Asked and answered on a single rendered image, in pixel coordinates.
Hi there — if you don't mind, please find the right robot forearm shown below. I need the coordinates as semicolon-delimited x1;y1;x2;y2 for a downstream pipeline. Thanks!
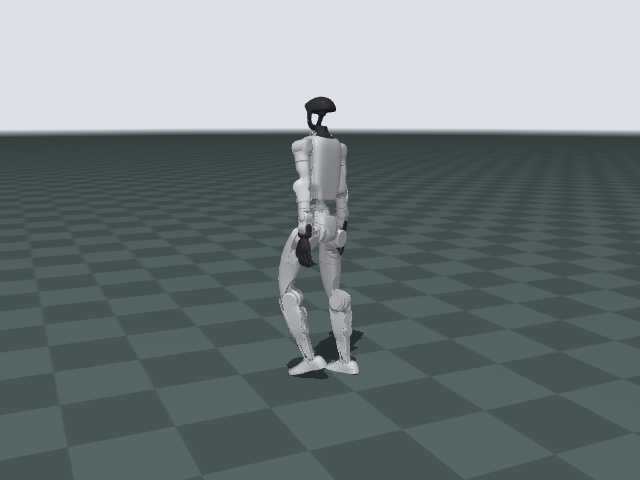
335;184;349;229

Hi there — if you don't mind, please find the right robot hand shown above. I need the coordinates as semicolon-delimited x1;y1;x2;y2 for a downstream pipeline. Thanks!
336;220;347;255

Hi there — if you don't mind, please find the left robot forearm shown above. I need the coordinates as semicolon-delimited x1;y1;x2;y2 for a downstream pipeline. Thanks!
294;180;313;234

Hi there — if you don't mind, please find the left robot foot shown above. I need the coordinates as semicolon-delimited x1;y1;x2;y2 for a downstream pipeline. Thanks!
288;356;327;375

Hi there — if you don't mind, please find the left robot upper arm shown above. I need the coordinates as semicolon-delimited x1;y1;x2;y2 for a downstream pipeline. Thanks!
291;138;313;194

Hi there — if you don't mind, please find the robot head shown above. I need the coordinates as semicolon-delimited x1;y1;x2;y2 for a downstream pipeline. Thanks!
305;97;336;139

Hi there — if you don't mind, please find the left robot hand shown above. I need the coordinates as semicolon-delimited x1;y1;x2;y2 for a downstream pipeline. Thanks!
295;224;316;267

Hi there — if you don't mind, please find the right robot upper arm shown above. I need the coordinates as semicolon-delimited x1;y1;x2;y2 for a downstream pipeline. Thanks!
337;143;348;194

